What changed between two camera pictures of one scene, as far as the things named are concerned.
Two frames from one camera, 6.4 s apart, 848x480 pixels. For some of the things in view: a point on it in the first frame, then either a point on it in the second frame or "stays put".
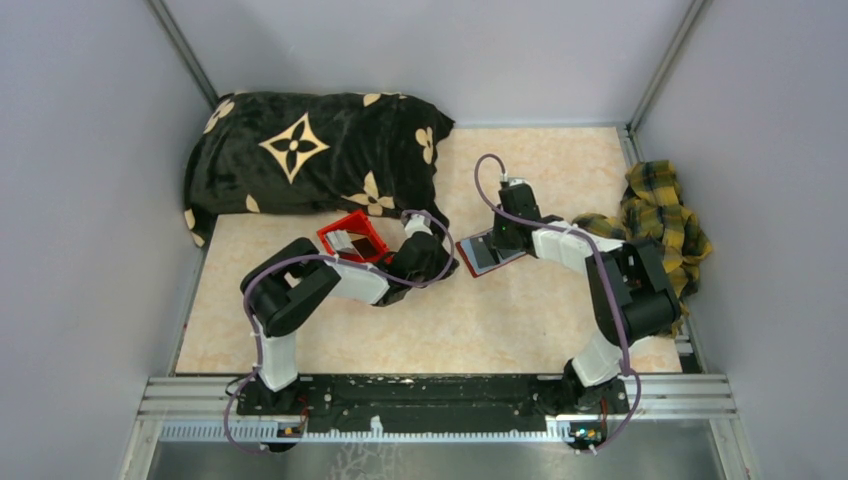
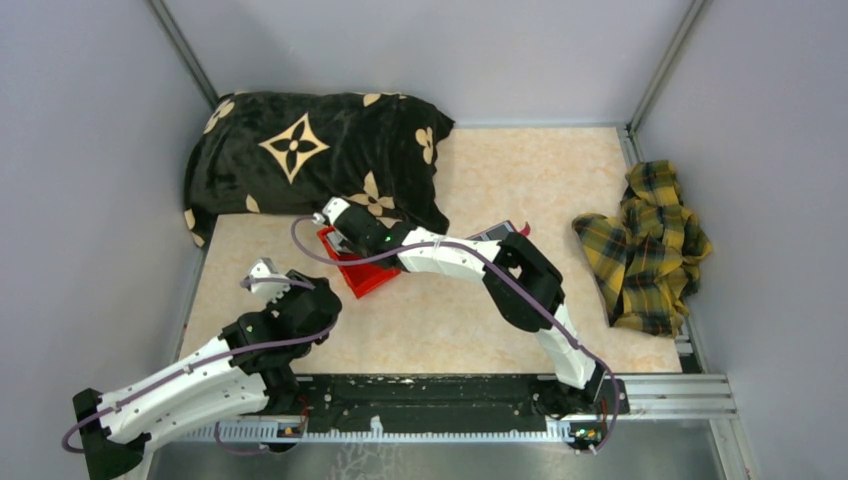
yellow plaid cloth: [653, 209] stays put
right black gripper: [502, 242] -> [345, 243]
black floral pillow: [305, 153] stays put
